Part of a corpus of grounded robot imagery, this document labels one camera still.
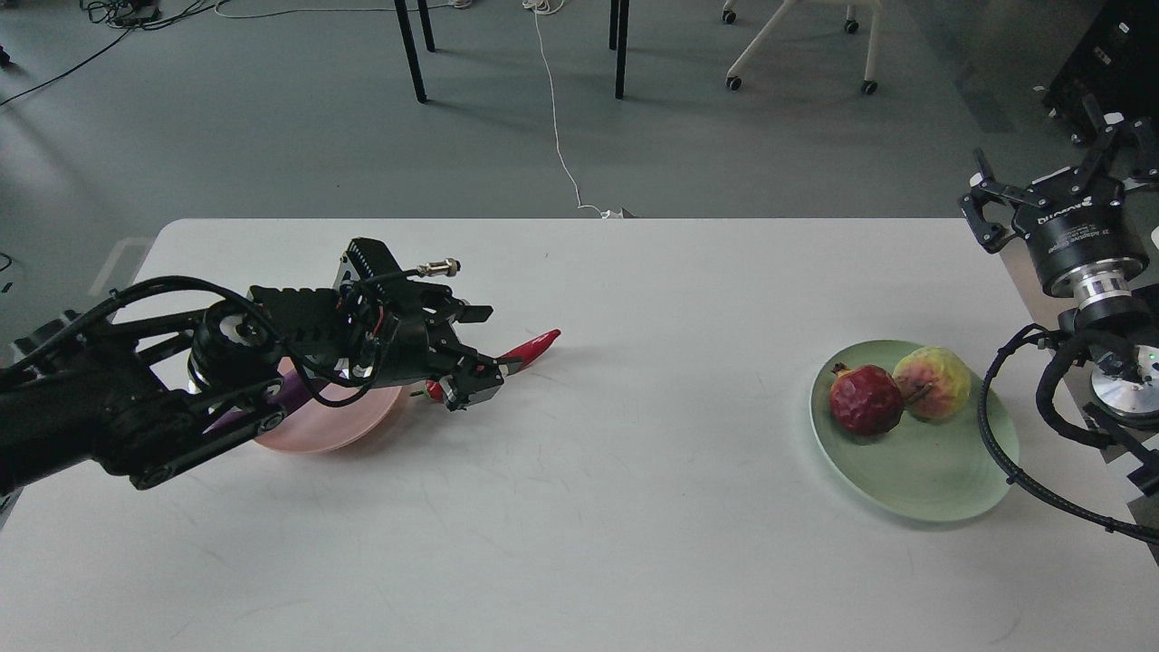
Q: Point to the pink plate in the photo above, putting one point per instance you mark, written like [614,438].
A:
[316,429]

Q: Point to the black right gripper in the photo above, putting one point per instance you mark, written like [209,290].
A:
[1077,235]

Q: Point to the yellow pink custard apple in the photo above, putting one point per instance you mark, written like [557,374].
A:
[935,383]

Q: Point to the red pomegranate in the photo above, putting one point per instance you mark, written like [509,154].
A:
[865,400]

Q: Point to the black table legs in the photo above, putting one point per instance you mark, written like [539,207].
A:
[618,30]

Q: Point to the red chili pepper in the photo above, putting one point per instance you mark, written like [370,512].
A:
[530,351]

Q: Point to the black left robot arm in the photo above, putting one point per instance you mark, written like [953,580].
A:
[172,371]

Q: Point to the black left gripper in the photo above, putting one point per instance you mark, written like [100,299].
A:
[402,326]

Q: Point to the purple eggplant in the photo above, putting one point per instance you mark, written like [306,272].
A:
[292,394]

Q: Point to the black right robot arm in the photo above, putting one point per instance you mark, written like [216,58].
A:
[1099,389]

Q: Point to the white rolling chair base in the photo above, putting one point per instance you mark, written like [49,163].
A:
[858,17]

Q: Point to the black equipment case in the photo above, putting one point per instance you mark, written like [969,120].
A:
[1116,62]

